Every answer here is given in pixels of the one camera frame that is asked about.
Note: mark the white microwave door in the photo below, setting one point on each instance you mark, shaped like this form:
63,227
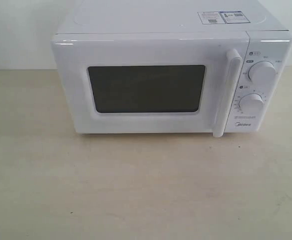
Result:
127,83

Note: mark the white Midea microwave oven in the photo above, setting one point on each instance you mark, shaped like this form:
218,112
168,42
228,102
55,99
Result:
269,39

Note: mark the white printed paper sheet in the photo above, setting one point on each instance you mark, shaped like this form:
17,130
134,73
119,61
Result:
222,17

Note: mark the lower white timer knob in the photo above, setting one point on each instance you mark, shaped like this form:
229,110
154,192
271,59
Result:
251,103

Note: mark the upper white power knob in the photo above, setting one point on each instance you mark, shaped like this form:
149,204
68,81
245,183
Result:
261,72

